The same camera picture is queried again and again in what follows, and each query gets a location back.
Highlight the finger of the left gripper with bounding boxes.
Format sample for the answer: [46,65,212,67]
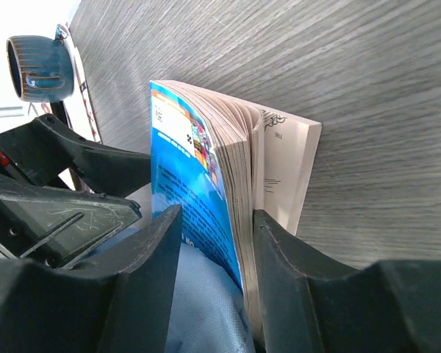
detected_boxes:
[0,114,151,198]
[0,174,142,268]

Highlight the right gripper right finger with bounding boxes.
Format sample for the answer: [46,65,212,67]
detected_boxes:
[254,210,441,352]

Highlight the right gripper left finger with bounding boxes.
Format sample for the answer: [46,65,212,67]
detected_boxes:
[0,205,182,352]

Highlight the blue fabric backpack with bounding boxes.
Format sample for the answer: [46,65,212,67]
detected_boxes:
[76,227,258,353]

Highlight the blue paperback book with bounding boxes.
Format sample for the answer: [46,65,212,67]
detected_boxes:
[150,80,322,339]

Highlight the dark blue ceramic mug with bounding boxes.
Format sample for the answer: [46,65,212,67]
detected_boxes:
[7,35,74,103]

